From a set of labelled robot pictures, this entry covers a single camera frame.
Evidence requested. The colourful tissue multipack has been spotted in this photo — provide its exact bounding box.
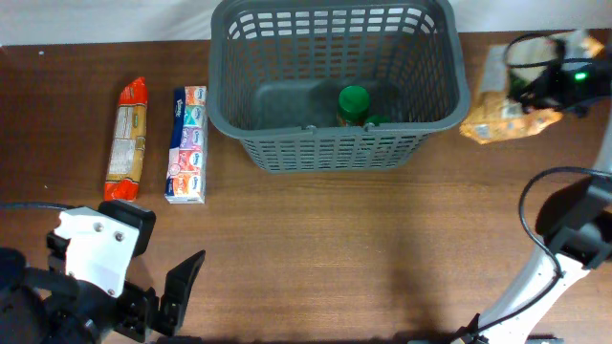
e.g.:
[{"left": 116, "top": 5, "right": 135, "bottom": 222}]
[{"left": 164, "top": 86, "right": 208, "bottom": 204}]

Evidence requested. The orange snack bag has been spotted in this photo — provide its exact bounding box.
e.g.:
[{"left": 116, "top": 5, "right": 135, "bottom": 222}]
[{"left": 460, "top": 30, "right": 611, "bottom": 144}]

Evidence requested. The orange noodle packet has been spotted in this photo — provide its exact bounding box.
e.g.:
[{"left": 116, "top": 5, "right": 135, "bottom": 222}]
[{"left": 103, "top": 77, "right": 148, "bottom": 201}]

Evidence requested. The grey plastic basket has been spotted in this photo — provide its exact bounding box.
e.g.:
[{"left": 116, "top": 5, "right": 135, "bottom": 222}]
[{"left": 207, "top": 0, "right": 470, "bottom": 173}]

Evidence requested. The green lid jar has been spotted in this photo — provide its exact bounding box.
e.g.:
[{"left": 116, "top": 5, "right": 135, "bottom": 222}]
[
  {"left": 337, "top": 85, "right": 371, "bottom": 127},
  {"left": 363, "top": 115, "right": 390, "bottom": 127}
]

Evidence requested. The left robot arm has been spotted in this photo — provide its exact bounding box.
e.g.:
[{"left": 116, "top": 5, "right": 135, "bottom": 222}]
[{"left": 1, "top": 200, "right": 206, "bottom": 343}]

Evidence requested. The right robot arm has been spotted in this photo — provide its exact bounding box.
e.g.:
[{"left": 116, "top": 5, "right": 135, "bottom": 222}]
[{"left": 439, "top": 57, "right": 611, "bottom": 343}]

